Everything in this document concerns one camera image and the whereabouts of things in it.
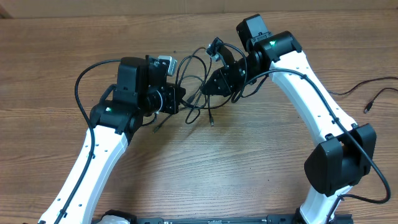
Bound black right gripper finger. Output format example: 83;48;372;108
201;79;227;96
204;68;226;89

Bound black usb cable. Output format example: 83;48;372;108
152;46;233;134

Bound thin black separated cable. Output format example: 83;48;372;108
326;76;398;114

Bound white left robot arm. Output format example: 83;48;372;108
39;55;186;223

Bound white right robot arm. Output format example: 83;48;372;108
202;14;377;223

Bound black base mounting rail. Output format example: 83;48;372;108
93;208;354;224

